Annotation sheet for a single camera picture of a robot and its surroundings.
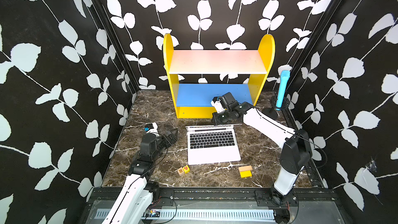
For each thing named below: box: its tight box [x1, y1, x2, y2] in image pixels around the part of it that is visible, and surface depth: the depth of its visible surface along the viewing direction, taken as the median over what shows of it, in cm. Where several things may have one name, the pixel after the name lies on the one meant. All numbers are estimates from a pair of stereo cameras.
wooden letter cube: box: [176, 166, 185, 176], surface depth 81 cm
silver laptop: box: [185, 123, 243, 166], surface depth 92 cm
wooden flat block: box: [238, 164, 253, 172], surface depth 85 cm
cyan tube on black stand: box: [275, 70, 291, 111], surface depth 87 cm
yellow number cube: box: [182, 164, 191, 174], surface depth 82 cm
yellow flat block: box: [239, 170, 252, 179], surface depth 83 cm
